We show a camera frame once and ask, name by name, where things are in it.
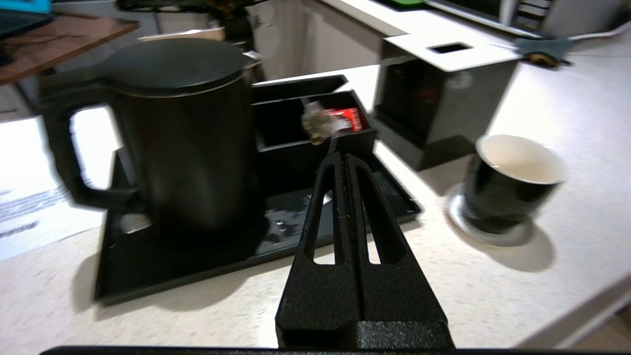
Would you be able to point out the black electric kettle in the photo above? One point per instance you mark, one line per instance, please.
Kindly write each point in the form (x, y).
(187, 148)

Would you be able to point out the red sachet packet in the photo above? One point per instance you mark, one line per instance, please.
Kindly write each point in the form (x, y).
(351, 118)

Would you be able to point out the black serving tray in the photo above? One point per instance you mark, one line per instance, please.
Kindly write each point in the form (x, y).
(148, 266)

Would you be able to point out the black tissue box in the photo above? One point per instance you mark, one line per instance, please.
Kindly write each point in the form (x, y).
(443, 98)

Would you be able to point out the green cutting board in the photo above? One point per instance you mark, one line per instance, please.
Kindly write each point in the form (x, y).
(404, 4)

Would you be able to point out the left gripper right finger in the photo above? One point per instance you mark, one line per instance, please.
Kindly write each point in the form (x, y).
(399, 296)

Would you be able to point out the white printed paper sheet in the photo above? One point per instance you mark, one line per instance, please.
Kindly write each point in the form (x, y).
(29, 207)

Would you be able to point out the open laptop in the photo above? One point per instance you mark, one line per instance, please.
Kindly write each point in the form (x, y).
(19, 17)

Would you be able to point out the white saucer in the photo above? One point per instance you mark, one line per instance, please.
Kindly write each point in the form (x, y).
(458, 219)

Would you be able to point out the black cup white inside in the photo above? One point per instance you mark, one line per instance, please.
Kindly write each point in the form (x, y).
(503, 197)

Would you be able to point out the black compartment organizer box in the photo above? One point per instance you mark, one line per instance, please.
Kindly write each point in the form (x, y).
(281, 123)

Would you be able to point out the grey-blue cloth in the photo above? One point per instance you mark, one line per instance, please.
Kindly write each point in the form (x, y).
(542, 49)

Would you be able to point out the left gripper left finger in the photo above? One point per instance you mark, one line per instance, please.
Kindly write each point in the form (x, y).
(320, 296)

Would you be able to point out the wooden desk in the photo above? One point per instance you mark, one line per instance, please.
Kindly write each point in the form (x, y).
(59, 44)

